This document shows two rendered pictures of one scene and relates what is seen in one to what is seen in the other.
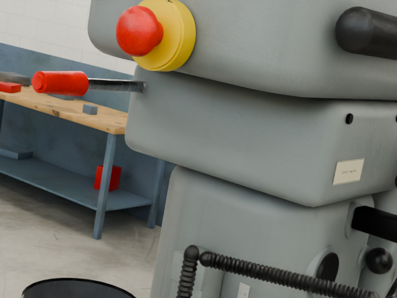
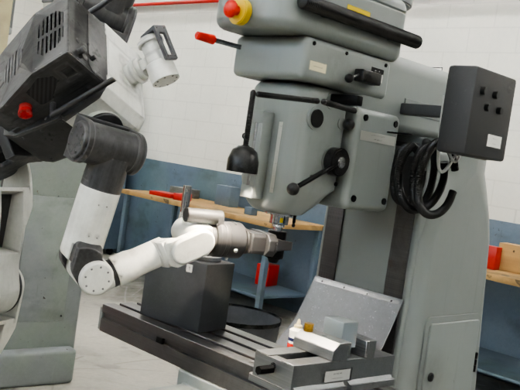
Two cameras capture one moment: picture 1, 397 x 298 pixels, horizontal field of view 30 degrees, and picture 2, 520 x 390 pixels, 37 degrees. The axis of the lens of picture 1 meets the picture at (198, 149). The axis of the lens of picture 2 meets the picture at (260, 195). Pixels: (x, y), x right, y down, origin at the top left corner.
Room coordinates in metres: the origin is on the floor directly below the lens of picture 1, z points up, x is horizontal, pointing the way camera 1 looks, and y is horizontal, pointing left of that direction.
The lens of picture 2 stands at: (-1.14, -0.36, 1.45)
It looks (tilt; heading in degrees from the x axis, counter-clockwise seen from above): 3 degrees down; 10
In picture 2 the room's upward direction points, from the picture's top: 8 degrees clockwise
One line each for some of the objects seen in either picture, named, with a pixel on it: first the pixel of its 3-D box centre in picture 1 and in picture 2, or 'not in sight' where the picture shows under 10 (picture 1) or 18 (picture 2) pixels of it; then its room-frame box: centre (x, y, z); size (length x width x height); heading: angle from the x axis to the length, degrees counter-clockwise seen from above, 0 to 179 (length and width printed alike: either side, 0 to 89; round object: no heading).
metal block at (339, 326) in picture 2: not in sight; (340, 331); (0.67, -0.28, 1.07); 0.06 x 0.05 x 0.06; 53
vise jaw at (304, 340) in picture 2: not in sight; (322, 343); (0.62, -0.25, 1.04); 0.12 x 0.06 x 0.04; 53
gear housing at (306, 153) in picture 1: (299, 125); (313, 68); (0.84, -0.11, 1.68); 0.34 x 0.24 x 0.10; 145
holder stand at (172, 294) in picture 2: not in sight; (186, 286); (0.97, 0.17, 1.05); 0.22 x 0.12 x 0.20; 64
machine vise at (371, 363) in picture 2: not in sight; (327, 358); (0.64, -0.26, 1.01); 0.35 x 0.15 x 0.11; 143
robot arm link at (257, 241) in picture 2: not in sight; (244, 241); (0.75, -0.01, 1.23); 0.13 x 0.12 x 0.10; 40
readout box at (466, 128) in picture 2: not in sight; (479, 114); (0.86, -0.53, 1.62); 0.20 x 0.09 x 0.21; 145
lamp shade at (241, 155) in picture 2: not in sight; (243, 159); (0.61, -0.01, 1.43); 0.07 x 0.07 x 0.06
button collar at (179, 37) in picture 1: (160, 34); (240, 11); (0.62, 0.05, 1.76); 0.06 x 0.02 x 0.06; 55
